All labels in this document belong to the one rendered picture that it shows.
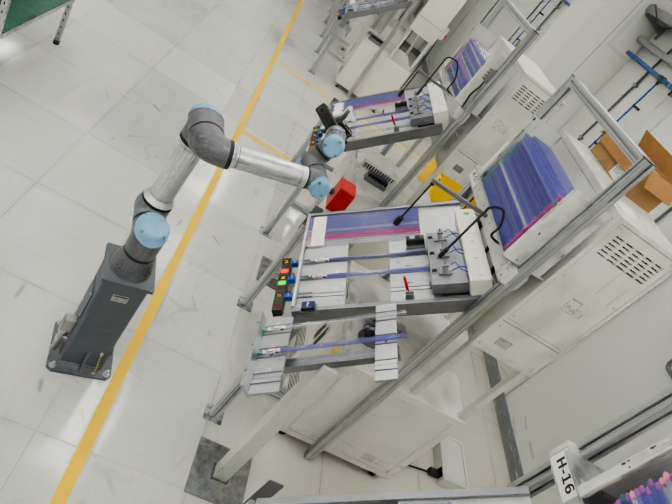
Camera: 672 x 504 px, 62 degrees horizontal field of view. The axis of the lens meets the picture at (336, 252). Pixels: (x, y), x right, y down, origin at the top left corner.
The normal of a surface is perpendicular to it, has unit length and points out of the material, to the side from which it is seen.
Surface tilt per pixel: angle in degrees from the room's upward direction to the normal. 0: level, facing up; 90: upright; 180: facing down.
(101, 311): 90
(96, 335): 90
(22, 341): 0
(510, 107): 90
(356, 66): 90
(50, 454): 0
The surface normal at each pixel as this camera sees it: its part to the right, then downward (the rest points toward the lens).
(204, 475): 0.56, -0.65
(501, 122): -0.06, 0.59
